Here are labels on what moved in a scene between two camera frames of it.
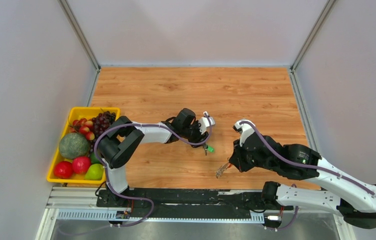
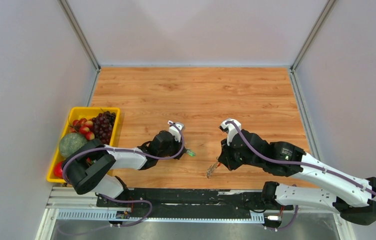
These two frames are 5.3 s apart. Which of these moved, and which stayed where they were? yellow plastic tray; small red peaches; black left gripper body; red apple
Moved: black left gripper body
Stayed: yellow plastic tray; small red peaches; red apple
